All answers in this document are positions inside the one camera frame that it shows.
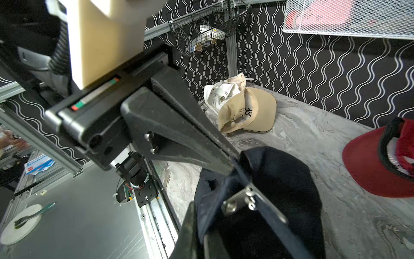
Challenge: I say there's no aluminium frame post left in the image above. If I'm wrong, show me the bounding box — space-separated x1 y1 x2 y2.
224 6 239 78

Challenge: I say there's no red cap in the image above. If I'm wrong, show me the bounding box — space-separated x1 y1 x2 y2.
342 117 414 198

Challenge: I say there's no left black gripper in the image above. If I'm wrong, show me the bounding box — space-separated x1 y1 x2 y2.
45 43 239 175

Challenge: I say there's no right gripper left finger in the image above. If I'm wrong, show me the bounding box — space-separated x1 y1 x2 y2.
169 202 198 259

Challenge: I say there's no pink triangle card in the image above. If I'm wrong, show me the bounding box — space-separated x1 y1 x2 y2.
285 0 354 30

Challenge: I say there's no white cap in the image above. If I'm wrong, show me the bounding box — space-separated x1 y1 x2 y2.
203 82 241 114

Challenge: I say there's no white round plate outside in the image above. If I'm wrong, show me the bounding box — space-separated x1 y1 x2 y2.
0 203 43 246

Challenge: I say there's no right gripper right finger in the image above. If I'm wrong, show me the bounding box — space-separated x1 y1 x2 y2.
203 230 231 259

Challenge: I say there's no black wire basket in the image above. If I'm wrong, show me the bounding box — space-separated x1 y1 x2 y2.
168 1 251 56

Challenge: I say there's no aluminium left side rail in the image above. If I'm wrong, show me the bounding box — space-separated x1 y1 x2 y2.
0 0 227 177

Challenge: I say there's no blue white packet outside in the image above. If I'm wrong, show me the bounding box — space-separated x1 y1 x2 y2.
24 154 55 175

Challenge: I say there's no tan cap with logo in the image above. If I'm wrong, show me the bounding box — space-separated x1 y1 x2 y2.
218 87 277 134

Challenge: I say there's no cream cap with text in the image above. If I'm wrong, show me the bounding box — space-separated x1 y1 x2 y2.
224 72 254 89

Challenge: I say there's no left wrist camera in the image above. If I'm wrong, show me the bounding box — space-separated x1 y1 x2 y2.
45 0 169 91

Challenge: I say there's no dark navy cap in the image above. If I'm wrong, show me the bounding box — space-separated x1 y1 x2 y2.
194 147 326 259

